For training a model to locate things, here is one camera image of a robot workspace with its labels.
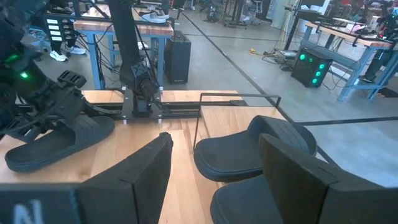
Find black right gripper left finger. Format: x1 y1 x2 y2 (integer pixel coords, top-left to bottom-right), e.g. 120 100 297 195
0 131 174 224

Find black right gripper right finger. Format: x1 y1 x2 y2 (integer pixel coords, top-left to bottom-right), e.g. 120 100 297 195
259 133 398 224

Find black slide sandal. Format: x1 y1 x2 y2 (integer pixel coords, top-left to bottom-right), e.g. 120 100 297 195
4 114 116 174
210 174 282 224
193 114 318 184

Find person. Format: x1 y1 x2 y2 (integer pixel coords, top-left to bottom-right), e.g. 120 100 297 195
46 0 87 63
359 46 397 84

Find black drawer unit white labels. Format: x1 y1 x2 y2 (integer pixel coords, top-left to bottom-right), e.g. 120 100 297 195
43 14 77 43

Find black computer tower with lights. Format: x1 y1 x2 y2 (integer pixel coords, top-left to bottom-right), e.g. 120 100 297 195
290 47 334 89

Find plain black computer tower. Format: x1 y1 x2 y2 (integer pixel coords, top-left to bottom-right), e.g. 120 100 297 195
164 30 192 85

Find white slide sandal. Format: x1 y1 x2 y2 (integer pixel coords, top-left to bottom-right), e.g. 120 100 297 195
139 12 170 24

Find black standing desk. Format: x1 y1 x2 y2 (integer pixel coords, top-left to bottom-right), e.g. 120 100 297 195
284 0 333 50

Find black metal rig frame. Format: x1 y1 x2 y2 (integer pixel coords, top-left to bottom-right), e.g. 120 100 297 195
18 86 249 125

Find wooden workbench with metal frame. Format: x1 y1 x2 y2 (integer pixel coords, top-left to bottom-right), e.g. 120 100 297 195
301 21 398 102
73 2 175 91

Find wooden shelf black metal frame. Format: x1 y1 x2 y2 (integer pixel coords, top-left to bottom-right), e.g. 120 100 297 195
192 92 341 224

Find yellow plug cable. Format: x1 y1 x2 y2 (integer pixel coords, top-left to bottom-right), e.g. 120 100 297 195
248 47 274 57

